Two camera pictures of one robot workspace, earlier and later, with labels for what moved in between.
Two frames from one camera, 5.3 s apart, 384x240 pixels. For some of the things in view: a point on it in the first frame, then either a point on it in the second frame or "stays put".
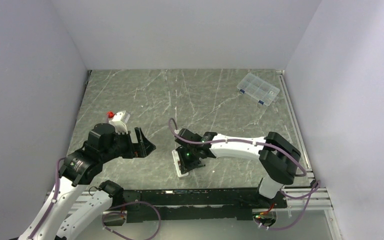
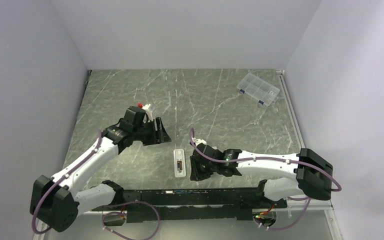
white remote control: (176, 163) stays put
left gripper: (143, 148) → (157, 137)
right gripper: (186, 166) → (196, 175)
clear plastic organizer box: (258, 89) stays put
